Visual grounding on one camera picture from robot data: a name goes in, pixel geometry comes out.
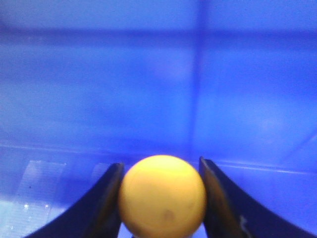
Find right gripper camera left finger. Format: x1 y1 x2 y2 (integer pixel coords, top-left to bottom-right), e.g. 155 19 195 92
27 163 124 238

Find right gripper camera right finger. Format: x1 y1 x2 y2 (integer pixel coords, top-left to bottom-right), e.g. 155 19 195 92
199 157 315 238

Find right blue plastic crate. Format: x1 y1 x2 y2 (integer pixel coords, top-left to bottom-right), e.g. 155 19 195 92
0 0 317 238

